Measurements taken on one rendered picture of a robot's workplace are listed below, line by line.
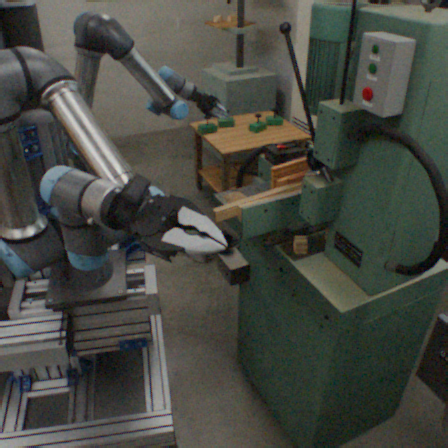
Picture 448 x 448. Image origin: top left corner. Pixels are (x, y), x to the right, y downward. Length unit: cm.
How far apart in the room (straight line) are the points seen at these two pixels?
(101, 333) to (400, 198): 93
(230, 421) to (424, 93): 144
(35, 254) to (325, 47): 93
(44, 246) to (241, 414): 115
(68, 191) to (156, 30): 359
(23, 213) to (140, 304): 45
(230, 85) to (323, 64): 230
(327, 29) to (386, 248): 60
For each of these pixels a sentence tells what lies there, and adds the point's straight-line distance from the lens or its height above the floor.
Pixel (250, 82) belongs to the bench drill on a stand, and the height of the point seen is 67.
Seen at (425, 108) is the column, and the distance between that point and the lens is 106.
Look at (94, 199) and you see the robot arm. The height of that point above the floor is 129.
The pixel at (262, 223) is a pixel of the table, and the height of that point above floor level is 88.
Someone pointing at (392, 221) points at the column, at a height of 105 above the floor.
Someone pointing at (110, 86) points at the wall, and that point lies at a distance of 427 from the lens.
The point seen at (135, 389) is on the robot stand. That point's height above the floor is 21.
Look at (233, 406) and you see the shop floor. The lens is 198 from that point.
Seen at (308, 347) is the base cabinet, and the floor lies 55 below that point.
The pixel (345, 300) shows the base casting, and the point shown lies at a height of 80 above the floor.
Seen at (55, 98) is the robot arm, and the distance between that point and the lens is 100.
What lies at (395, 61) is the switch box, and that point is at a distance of 100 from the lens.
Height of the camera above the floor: 165
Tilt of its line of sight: 33 degrees down
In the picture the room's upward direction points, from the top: straight up
